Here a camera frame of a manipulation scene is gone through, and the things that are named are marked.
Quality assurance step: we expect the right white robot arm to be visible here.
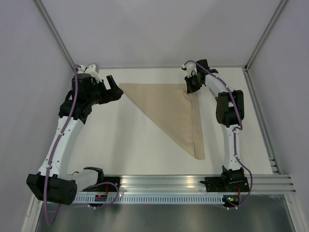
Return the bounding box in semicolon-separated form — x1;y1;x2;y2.
182;59;250;192

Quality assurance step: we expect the white slotted cable duct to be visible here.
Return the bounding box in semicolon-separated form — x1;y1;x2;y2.
73;194;224;204

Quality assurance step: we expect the black handled steel fork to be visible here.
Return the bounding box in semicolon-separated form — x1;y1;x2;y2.
209;87;219;99

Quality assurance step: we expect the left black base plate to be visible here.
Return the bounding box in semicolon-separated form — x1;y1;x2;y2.
102;176;121;193

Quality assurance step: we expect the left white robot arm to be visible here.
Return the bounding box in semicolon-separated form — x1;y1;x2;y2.
26;73;124;205

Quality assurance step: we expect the left aluminium frame post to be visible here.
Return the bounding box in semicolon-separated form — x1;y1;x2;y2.
32;0;74;70

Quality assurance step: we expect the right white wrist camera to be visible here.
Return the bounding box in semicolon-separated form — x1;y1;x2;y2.
182;62;197;77

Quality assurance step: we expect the beige cloth napkin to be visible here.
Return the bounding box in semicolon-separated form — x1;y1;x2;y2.
120;83;205;160

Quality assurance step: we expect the aluminium front rail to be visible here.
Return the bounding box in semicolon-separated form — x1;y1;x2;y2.
120;174;296;194

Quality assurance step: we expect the right aluminium frame post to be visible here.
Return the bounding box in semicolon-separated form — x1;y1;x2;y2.
244;0;290;71

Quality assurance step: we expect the aluminium frame post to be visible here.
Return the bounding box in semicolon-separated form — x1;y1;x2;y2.
244;0;290;71
32;0;74;70

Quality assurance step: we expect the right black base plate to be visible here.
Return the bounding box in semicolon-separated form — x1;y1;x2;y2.
200;176;250;193

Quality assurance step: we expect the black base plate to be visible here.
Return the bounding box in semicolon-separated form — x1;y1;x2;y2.
200;176;250;193
102;176;121;193

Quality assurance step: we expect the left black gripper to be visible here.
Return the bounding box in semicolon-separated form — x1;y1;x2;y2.
86;75;123;106

